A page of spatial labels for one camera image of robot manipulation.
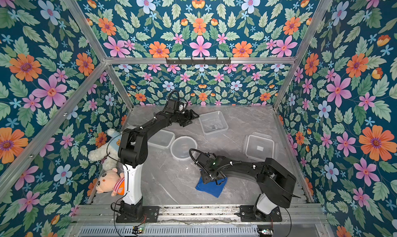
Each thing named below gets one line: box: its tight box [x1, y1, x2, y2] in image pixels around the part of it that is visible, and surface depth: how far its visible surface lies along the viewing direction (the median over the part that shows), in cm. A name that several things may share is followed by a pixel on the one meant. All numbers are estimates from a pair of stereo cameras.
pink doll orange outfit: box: [95, 167, 125, 197], surface depth 78 cm
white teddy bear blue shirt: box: [87, 128, 122, 171], surface depth 88 cm
